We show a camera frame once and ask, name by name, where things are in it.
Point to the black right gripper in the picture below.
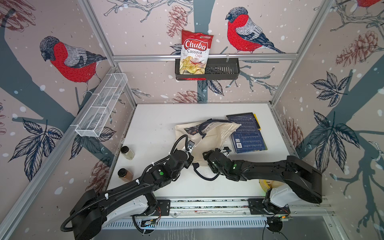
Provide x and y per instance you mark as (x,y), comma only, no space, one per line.
(208,154)

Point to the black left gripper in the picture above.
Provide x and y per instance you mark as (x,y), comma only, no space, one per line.
(189,161)

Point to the cream canvas tote bag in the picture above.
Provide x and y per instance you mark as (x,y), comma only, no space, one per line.
(206,136)

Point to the navy Chinese classics book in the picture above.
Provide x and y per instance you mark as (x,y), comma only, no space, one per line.
(248,122)

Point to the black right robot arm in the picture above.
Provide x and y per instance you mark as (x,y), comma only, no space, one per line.
(304,180)

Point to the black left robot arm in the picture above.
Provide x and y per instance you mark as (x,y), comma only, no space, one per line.
(92,209)

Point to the red Chuba cassava chips bag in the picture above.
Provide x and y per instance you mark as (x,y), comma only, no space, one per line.
(194,53)

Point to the clear spice jar black lid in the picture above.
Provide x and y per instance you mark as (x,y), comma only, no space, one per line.
(127,152)

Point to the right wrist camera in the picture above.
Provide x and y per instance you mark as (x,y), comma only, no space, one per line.
(226,151)

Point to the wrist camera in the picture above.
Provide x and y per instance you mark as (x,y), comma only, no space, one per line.
(189,146)
(226,151)

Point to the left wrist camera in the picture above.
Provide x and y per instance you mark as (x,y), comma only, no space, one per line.
(189,146)

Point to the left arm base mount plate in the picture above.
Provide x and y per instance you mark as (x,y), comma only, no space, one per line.
(161,209)

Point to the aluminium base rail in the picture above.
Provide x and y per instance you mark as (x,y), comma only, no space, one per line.
(218,207)

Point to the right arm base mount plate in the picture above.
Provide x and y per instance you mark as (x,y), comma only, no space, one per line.
(259,206)

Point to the black wall basket shelf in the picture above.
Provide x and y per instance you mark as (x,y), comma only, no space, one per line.
(216,69)

